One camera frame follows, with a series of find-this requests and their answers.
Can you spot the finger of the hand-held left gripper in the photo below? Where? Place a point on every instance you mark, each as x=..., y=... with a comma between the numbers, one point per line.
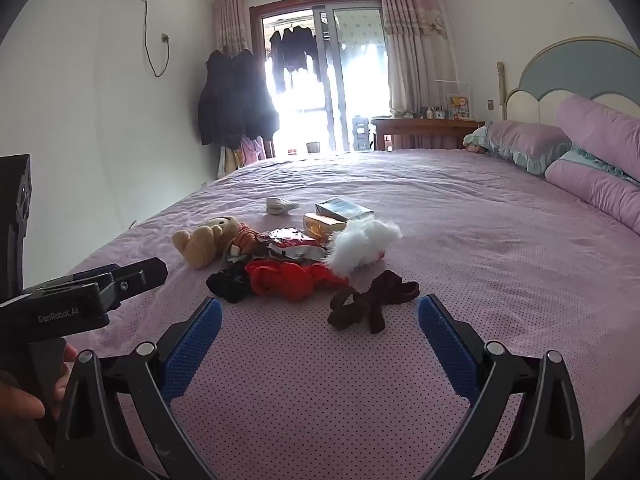
x=140, y=277
x=92, y=273

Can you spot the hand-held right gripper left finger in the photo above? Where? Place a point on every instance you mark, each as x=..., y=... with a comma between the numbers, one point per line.
x=195, y=345

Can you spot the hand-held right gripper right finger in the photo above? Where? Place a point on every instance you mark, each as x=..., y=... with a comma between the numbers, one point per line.
x=445, y=345

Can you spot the white fluffy fur piece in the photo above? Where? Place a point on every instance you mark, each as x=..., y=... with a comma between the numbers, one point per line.
x=360, y=245

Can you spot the pale small sock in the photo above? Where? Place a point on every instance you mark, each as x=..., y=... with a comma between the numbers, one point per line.
x=280, y=205

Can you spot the person's left hand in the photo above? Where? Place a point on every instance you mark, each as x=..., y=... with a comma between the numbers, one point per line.
x=20, y=402

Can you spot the black sock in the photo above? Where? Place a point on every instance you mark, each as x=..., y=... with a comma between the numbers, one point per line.
x=227, y=285

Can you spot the tan teddy bear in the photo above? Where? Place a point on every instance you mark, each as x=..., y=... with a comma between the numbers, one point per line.
x=200, y=242

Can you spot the dark brown stockings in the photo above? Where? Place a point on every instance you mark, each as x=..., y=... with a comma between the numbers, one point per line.
x=370, y=305

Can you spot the purple dotted bed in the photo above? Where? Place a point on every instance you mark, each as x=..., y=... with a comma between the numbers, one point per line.
x=350, y=385

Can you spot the red cloth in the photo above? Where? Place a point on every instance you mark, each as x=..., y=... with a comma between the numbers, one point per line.
x=280, y=280

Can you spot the red foil snack wrapper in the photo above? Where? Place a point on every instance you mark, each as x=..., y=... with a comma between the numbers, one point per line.
x=290, y=242

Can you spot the silver cardboard box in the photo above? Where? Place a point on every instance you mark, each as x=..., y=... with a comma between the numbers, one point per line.
x=345, y=208

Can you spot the amber packaging box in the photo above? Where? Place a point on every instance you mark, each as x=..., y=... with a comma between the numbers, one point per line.
x=322, y=226

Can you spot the teal-hatted plush doll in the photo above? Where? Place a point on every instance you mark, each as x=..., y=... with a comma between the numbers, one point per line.
x=475, y=141

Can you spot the small dark bucket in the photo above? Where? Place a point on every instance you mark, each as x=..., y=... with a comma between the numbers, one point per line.
x=313, y=147

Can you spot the purple pillow with teal frill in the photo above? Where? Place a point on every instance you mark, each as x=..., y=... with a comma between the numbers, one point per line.
x=525, y=142

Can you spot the wooden desk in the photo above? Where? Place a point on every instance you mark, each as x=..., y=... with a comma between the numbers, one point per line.
x=425, y=127

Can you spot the grey plastic stool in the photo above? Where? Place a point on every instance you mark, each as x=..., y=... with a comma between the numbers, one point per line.
x=361, y=132

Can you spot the orange picture box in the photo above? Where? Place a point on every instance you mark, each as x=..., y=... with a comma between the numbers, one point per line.
x=458, y=107

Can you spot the dark hanging garment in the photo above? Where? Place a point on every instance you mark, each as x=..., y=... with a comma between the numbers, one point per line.
x=300, y=50
x=276, y=60

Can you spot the narrow pink curtain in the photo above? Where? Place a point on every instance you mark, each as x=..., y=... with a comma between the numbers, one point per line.
x=232, y=20

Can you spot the wood-framed sliding glass door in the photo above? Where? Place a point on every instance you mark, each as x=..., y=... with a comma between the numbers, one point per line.
x=350, y=85

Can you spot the wide pink patterned curtain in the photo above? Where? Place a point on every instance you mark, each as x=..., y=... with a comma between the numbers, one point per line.
x=415, y=50

